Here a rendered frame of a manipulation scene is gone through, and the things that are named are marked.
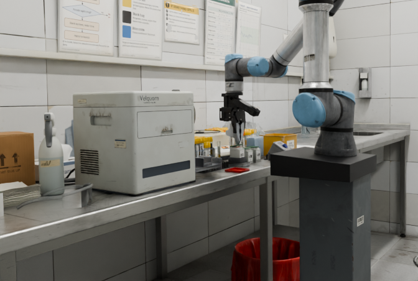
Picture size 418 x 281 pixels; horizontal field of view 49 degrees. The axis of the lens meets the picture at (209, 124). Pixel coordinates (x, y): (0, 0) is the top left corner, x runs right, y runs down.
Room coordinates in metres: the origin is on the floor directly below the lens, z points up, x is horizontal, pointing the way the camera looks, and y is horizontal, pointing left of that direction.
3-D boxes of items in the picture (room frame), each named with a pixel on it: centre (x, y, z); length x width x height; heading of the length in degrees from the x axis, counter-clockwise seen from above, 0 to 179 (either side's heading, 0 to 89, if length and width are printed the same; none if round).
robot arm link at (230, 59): (1.88, -0.11, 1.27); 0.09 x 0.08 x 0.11; 43
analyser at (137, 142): (1.50, 0.23, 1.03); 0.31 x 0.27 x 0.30; 144
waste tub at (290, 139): (2.21, -0.33, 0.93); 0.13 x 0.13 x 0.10; 51
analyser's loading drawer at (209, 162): (1.61, 0.04, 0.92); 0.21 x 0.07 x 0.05; 144
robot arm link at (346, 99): (1.68, -0.46, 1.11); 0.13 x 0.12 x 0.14; 133
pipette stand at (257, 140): (2.09, -0.21, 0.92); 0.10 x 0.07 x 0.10; 150
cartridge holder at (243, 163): (1.88, -0.11, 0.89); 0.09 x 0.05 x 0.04; 56
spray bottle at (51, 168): (1.35, 0.46, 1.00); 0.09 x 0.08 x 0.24; 54
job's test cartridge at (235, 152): (1.88, -0.11, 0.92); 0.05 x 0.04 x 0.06; 56
